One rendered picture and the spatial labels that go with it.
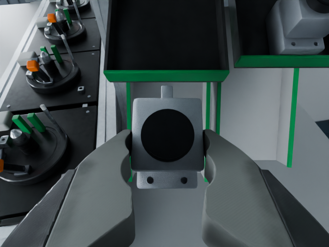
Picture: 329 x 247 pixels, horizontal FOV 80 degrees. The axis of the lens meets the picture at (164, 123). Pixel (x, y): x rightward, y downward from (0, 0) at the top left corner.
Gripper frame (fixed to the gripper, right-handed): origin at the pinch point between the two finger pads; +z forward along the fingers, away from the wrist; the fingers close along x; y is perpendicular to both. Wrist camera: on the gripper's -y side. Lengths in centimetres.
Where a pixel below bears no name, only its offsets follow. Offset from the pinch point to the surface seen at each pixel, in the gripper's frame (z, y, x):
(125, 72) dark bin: 9.2, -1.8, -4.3
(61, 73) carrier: 44, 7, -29
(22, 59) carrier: 50, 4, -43
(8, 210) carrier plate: 12.2, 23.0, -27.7
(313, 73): 96, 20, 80
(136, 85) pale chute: 22.8, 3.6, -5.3
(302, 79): 97, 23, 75
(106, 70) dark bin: 9.3, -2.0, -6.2
